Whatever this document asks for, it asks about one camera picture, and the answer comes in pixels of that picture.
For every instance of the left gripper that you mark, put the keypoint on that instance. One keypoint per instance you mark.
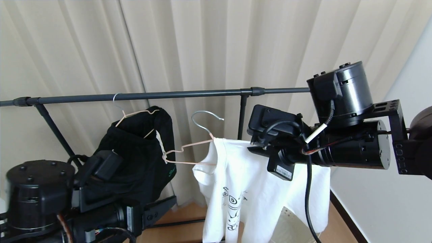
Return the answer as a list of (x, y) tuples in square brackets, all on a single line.
[(104, 219)]

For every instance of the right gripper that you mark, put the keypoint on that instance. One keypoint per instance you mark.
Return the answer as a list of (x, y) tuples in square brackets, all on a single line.
[(351, 148)]

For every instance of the black garment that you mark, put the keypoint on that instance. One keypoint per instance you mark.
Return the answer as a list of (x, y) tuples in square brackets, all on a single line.
[(135, 168)]

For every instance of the white garment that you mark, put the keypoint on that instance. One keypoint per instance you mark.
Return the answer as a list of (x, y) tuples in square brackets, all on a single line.
[(256, 195)]

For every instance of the pink clothes hanger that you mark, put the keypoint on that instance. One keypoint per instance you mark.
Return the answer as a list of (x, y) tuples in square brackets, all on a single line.
[(195, 144), (135, 112)]

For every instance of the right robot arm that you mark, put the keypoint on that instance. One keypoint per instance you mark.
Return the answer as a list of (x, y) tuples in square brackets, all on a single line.
[(351, 91)]

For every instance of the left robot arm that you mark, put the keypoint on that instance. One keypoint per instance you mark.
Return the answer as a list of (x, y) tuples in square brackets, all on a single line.
[(37, 192)]

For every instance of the white laundry basket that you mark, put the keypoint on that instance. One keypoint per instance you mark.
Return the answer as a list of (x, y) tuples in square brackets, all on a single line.
[(290, 226)]

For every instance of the black clothes rack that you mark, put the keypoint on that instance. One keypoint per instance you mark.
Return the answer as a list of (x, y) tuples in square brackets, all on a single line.
[(135, 96)]

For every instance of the beige curtain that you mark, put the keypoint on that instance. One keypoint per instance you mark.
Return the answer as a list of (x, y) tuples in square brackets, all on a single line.
[(236, 40)]

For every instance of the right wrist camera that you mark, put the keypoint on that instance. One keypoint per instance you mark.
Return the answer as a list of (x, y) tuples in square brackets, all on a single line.
[(270, 118)]

